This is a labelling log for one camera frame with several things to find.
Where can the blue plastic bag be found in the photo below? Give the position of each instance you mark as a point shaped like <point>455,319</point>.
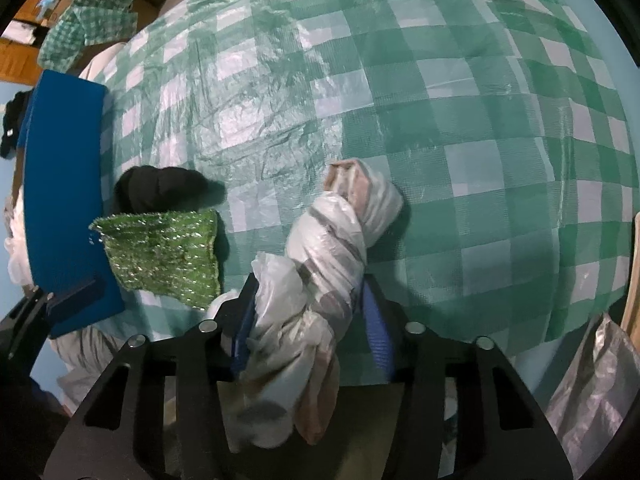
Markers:
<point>49,7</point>

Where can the white plastic bag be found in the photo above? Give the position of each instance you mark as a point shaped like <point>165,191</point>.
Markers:
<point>320,270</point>

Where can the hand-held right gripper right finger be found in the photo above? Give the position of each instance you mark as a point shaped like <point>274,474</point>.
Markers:
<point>377,335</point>

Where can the green glitter scrubbing cloth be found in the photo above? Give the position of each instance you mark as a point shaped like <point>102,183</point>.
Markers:
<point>160,250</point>

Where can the black sock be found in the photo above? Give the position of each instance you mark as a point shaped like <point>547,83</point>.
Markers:
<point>155,187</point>

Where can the black clothes pile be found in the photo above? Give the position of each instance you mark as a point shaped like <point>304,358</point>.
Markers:
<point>12,120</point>

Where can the person's olive clothing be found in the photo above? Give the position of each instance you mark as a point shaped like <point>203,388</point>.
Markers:
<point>370,435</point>

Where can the wooden board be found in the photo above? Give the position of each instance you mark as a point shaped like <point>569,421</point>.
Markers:
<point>631,280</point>

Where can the green checked cover cloth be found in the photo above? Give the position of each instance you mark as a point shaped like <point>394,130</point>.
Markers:
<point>85,25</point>

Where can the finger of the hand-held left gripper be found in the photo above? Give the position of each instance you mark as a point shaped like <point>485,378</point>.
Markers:
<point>75,300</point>

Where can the silver foil bag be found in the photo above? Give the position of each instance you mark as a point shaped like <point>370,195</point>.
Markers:
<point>595,390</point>

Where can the white mesh bath pouf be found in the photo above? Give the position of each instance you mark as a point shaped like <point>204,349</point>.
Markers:
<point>17,250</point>

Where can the blue-rimmed cardboard box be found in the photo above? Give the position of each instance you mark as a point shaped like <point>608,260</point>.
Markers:
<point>65,185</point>

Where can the green checked tablecloth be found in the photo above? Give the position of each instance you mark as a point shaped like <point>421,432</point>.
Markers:
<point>400,110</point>

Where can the light grey blanket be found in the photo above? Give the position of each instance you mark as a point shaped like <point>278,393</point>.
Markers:
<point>85,355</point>

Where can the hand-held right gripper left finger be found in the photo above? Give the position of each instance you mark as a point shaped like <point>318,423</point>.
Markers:
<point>244,335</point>

